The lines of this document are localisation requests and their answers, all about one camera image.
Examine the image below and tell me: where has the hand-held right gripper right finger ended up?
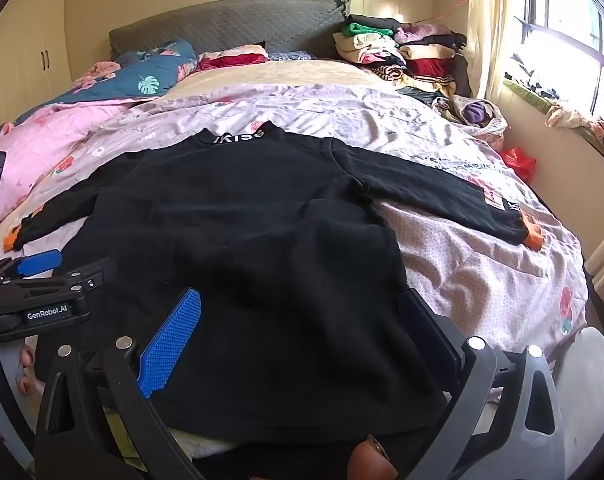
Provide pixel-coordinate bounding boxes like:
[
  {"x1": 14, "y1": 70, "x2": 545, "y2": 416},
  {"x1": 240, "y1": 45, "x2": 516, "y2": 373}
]
[{"x1": 399, "y1": 287, "x2": 565, "y2": 480}]

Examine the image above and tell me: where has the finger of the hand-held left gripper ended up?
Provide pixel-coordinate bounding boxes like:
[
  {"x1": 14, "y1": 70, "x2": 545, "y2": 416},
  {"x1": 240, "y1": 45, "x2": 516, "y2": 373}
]
[
  {"x1": 2, "y1": 257, "x2": 118, "y2": 306},
  {"x1": 0, "y1": 250, "x2": 64, "y2": 281}
]

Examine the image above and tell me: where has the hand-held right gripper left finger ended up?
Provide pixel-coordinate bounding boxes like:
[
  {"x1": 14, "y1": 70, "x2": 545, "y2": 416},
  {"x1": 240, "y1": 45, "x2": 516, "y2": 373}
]
[{"x1": 34, "y1": 287, "x2": 203, "y2": 480}]

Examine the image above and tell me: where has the black sweater with orange cuffs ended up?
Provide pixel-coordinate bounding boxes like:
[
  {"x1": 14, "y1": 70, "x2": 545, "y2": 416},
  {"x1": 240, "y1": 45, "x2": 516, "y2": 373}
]
[{"x1": 4, "y1": 121, "x2": 545, "y2": 443}]

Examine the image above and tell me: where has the colourful clothes heap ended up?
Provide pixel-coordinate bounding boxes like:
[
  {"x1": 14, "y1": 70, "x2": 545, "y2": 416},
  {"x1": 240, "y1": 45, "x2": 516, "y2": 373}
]
[{"x1": 504, "y1": 55, "x2": 604, "y2": 158}]

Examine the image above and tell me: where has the pile of folded clothes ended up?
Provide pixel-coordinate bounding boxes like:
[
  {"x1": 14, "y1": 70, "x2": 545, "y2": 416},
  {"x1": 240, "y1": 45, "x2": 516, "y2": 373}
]
[{"x1": 332, "y1": 14, "x2": 475, "y2": 106}]

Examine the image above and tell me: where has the person's left hand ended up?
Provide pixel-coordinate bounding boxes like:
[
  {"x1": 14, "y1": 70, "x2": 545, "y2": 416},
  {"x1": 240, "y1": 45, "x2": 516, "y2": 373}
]
[{"x1": 16, "y1": 347, "x2": 39, "y2": 401}]

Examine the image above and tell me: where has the person's right hand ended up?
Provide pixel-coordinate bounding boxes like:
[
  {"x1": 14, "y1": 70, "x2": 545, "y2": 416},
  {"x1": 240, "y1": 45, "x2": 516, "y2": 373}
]
[{"x1": 347, "y1": 435, "x2": 400, "y2": 480}]

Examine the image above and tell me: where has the lilac strawberry print duvet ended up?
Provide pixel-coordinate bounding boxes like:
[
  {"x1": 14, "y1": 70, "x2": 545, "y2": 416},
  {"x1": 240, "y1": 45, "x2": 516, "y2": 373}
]
[{"x1": 0, "y1": 82, "x2": 590, "y2": 361}]

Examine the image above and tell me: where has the yellow green cloth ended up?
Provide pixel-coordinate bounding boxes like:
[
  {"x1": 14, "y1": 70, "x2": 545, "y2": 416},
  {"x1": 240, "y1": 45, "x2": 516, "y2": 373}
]
[{"x1": 102, "y1": 407, "x2": 150, "y2": 468}]

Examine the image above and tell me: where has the pink quilt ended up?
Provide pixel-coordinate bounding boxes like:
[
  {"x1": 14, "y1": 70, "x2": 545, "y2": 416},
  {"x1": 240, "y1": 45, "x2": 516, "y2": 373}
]
[{"x1": 0, "y1": 100, "x2": 148, "y2": 226}]

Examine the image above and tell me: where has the white rounded object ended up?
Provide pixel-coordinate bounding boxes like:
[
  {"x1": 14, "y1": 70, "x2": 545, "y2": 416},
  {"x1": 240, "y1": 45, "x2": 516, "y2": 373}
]
[{"x1": 552, "y1": 327, "x2": 604, "y2": 461}]

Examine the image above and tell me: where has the red plastic bag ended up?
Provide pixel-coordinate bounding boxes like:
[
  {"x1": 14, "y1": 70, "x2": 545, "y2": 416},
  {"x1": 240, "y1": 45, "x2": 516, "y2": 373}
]
[{"x1": 499, "y1": 146, "x2": 537, "y2": 183}]

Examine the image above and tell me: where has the blue floral quilt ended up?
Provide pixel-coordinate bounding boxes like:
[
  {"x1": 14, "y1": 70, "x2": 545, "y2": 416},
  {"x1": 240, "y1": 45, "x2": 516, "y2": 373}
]
[{"x1": 12, "y1": 37, "x2": 199, "y2": 126}]

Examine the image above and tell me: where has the cream wardrobe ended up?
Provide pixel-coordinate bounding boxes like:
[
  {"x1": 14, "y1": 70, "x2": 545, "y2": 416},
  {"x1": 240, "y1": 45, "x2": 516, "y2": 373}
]
[{"x1": 0, "y1": 0, "x2": 73, "y2": 136}]

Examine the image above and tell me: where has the crumpled cloth bundle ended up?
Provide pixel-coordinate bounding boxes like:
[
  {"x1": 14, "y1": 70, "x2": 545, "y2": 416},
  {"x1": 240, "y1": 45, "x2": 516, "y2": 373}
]
[{"x1": 432, "y1": 95, "x2": 510, "y2": 151}]

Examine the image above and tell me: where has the green sill mat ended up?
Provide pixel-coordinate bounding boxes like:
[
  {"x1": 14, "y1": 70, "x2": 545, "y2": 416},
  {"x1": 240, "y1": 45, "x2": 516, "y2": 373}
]
[{"x1": 504, "y1": 80, "x2": 604, "y2": 176}]

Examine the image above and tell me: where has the red folded cloth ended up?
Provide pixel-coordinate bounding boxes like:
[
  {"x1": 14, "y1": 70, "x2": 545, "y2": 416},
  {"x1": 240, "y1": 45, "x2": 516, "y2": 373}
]
[{"x1": 194, "y1": 45, "x2": 270, "y2": 73}]

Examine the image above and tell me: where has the beige blanket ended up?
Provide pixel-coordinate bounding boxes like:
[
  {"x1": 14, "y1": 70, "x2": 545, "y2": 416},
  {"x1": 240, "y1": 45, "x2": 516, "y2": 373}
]
[{"x1": 162, "y1": 57, "x2": 407, "y2": 106}]

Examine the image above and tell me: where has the grey quilted headboard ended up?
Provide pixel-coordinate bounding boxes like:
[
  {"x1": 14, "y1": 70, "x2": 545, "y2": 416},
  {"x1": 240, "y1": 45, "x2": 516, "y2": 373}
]
[{"x1": 108, "y1": 0, "x2": 353, "y2": 61}]

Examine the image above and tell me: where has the cream curtain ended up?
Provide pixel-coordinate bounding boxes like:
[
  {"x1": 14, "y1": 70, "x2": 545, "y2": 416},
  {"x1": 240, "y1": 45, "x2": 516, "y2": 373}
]
[{"x1": 464, "y1": 0, "x2": 512, "y2": 103}]

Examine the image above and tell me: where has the window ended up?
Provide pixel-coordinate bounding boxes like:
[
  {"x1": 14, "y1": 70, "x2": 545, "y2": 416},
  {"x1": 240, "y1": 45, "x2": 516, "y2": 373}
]
[{"x1": 512, "y1": 0, "x2": 604, "y2": 121}]

